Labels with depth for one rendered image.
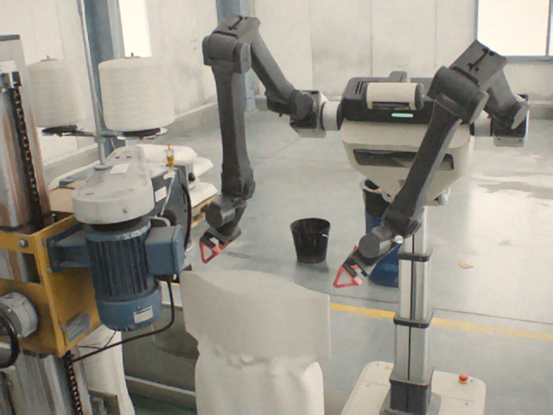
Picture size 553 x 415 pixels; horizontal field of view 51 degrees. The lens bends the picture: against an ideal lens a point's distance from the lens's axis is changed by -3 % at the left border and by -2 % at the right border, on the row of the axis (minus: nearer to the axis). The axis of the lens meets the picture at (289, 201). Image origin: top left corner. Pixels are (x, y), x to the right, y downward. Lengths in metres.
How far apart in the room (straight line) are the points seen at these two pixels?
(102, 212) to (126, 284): 0.19
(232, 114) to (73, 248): 0.49
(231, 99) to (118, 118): 0.26
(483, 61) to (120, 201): 0.79
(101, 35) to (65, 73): 6.07
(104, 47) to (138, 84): 6.26
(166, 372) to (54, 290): 1.10
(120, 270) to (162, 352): 1.10
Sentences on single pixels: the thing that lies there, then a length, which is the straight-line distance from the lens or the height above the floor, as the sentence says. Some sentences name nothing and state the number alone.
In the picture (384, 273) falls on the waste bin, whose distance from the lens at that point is 3.92.
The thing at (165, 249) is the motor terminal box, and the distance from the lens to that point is 1.35.
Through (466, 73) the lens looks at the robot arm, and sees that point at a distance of 1.22.
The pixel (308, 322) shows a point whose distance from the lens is 1.65.
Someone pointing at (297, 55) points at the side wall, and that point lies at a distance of 10.10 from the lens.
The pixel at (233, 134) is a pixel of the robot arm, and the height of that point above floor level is 1.48.
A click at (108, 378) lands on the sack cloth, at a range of 2.14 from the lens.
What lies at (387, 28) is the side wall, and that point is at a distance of 9.61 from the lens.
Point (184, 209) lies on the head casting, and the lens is 1.87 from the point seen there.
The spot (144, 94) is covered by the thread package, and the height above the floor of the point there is 1.61.
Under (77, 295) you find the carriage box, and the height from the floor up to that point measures 1.14.
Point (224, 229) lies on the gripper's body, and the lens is 1.64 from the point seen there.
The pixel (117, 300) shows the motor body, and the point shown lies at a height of 1.17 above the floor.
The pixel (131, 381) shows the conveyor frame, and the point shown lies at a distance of 2.50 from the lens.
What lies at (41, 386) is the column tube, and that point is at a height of 0.92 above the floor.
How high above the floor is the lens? 1.79
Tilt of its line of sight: 19 degrees down
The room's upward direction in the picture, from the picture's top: 3 degrees counter-clockwise
